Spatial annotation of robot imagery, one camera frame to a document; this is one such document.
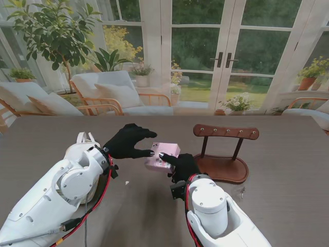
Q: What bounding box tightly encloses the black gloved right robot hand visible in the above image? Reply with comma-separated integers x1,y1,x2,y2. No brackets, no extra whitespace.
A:
158,152,202,185

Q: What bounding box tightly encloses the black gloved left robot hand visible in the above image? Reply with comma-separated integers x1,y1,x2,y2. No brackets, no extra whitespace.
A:
102,123,158,160

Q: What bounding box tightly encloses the pink floral jewelry box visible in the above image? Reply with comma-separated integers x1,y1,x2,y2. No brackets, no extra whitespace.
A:
143,142,180,173

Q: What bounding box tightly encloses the white zip pouch bag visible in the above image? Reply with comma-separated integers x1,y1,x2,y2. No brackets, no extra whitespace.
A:
63,132,102,205

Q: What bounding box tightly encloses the printed sunroom backdrop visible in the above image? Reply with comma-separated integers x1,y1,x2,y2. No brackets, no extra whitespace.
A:
0,0,329,136

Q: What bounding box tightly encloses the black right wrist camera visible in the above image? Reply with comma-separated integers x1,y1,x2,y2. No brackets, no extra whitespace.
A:
170,180,187,200

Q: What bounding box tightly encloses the dark wooden necklace stand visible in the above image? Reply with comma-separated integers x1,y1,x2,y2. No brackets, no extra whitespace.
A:
192,123,249,184

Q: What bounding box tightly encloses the red cable on right arm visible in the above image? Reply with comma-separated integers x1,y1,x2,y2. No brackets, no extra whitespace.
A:
184,177,204,247

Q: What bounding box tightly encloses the red cable on arm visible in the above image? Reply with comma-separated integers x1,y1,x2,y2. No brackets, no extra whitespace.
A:
184,177,204,247
48,154,114,247

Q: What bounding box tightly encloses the red cable on left arm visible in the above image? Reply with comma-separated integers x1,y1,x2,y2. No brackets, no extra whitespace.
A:
48,154,114,247

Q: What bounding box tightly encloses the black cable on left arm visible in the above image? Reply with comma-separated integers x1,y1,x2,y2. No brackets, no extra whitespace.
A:
60,217,84,231

